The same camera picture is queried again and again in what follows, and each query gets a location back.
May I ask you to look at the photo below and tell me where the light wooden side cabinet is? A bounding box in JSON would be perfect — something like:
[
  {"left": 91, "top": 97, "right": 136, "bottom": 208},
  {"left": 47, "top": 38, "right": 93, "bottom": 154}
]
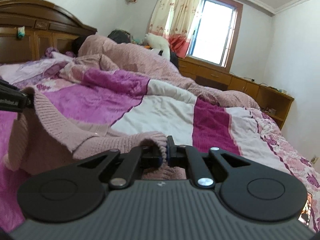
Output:
[{"left": 178, "top": 57, "right": 294, "bottom": 128}]

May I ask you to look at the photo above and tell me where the floral cream curtain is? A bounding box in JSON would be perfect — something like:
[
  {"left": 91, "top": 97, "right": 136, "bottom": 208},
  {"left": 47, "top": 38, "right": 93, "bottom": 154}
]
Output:
[{"left": 148, "top": 0, "right": 202, "bottom": 58}]

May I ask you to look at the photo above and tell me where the white plush toy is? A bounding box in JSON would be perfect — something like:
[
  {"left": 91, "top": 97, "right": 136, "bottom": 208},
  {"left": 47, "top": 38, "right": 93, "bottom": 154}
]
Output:
[{"left": 144, "top": 33, "right": 171, "bottom": 60}]

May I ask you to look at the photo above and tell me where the pink knit cardigan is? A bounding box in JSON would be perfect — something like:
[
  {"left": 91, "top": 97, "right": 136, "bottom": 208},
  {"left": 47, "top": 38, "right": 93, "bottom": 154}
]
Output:
[{"left": 3, "top": 87, "right": 187, "bottom": 181}]

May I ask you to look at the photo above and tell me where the patchwork magenta white bedspread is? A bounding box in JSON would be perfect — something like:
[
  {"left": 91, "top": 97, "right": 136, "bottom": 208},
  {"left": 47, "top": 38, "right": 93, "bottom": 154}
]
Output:
[{"left": 1, "top": 55, "right": 319, "bottom": 232}]

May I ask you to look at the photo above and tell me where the window with wooden frame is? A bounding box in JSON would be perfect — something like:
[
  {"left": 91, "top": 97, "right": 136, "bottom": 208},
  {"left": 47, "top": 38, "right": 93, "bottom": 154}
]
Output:
[{"left": 187, "top": 0, "right": 243, "bottom": 72}]

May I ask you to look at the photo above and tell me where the small green white bottle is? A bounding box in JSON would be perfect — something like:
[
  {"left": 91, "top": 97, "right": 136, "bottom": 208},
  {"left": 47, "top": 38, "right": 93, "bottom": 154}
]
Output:
[{"left": 16, "top": 26, "right": 25, "bottom": 40}]

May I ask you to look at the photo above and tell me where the lilac floral pillow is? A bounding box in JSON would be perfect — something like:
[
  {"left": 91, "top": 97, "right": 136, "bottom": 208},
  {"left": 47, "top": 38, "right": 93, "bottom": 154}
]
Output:
[{"left": 1, "top": 47, "right": 75, "bottom": 87}]

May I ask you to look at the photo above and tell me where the dark wooden headboard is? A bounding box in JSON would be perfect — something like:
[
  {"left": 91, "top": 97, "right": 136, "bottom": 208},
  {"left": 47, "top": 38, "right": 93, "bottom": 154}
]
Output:
[{"left": 1, "top": 0, "right": 97, "bottom": 64}]

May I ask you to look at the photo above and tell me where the dusty pink quilt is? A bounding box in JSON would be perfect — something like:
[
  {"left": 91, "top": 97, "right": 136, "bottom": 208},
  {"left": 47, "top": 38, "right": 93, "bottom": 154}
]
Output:
[{"left": 78, "top": 35, "right": 260, "bottom": 109}]

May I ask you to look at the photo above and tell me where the dark bag behind quilt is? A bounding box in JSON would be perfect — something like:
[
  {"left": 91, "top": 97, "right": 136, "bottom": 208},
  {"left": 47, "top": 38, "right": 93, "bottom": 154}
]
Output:
[{"left": 107, "top": 29, "right": 131, "bottom": 44}]

